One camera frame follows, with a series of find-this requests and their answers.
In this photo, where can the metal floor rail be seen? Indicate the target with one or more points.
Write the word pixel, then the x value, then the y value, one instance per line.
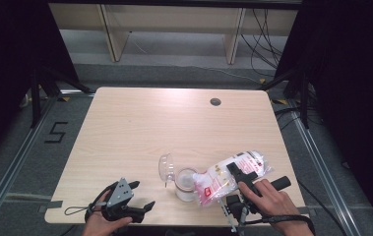
pixel 13 164
pixel 322 170

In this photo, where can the black metal stand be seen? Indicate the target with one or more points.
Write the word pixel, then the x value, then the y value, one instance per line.
pixel 36 98
pixel 303 98

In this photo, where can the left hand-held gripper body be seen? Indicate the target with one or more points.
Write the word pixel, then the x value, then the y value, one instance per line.
pixel 120 195

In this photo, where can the black curtain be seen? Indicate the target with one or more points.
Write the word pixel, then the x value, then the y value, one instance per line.
pixel 354 98
pixel 10 65

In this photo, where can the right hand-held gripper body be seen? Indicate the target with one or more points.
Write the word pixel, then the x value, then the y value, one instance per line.
pixel 238 208

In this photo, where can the clear hinged jar lid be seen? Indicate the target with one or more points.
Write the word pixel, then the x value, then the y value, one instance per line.
pixel 166 167

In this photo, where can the clear glass jar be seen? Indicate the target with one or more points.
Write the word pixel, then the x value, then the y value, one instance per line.
pixel 184 188

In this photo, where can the yellow black floor tape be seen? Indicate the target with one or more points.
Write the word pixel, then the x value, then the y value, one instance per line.
pixel 65 99
pixel 279 102

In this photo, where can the person's right hand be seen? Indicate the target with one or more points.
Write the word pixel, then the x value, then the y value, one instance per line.
pixel 274 203

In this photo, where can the light wooden shelf unit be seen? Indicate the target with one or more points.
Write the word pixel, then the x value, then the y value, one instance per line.
pixel 174 18

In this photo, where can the person's left hand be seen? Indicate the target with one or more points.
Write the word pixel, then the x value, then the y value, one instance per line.
pixel 98 225

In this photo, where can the white powder bag red label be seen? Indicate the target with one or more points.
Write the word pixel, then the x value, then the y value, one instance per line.
pixel 217 183

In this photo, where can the grey tape tab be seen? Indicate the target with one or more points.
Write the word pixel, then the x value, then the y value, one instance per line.
pixel 51 206
pixel 303 210

